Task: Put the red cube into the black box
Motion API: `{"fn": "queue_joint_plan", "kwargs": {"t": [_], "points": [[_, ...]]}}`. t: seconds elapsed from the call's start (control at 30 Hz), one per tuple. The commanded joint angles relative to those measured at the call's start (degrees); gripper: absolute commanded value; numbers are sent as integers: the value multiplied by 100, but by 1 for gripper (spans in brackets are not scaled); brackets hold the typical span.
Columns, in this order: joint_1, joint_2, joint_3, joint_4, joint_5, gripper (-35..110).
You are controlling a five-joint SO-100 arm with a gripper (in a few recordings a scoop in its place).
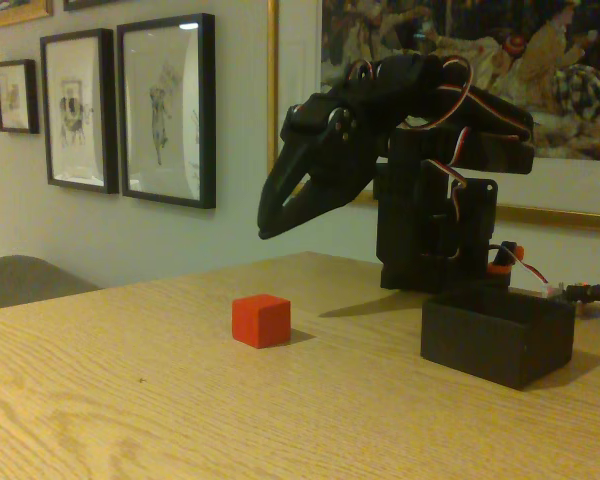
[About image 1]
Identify small black framed drawing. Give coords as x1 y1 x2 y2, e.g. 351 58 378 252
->
0 58 40 135

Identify large black framed drawing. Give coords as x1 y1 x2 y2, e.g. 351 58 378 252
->
116 13 217 210

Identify red white servo cable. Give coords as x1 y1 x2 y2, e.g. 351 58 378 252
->
423 124 474 224
348 56 529 139

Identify orange black table clamp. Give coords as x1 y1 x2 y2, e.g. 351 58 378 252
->
485 239 526 290

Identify gold picture frame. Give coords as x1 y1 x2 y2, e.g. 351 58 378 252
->
0 0 55 31

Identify medium black framed drawing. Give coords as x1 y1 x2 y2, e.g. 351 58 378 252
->
39 28 120 195

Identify dark picture frame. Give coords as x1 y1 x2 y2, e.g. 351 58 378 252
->
62 0 126 12

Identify red cube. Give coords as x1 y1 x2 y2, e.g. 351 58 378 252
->
231 293 293 349

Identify white red base cable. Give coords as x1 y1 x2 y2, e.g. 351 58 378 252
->
489 243 552 297

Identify black box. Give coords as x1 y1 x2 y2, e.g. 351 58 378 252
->
419 287 577 391

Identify black power plug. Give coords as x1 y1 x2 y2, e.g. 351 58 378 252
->
565 282 600 307

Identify large gold framed painting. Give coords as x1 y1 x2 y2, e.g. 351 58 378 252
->
266 0 600 234

